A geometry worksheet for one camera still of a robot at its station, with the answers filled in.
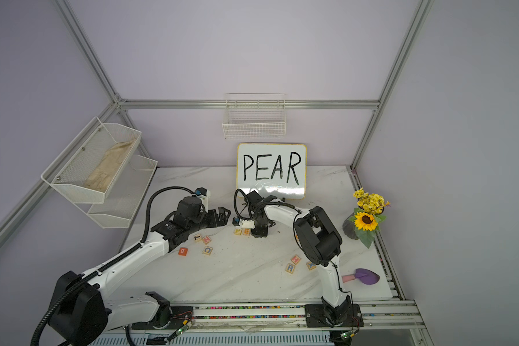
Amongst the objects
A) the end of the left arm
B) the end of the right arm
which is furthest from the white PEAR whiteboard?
the end of the left arm

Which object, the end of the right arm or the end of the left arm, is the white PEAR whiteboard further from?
the end of the left arm

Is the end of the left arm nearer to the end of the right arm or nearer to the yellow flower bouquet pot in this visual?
the end of the right arm

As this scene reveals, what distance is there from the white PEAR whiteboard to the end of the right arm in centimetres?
25

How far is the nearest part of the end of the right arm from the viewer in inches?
28.3

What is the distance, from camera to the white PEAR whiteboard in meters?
1.06

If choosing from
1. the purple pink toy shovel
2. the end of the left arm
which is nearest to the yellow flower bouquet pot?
the purple pink toy shovel

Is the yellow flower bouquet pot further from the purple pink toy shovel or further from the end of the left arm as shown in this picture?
the end of the left arm
